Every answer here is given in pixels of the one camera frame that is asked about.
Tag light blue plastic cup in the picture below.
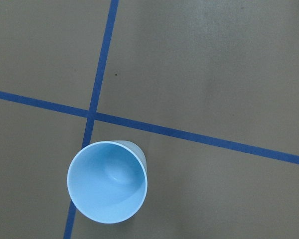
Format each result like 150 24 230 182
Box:
67 140 148 224

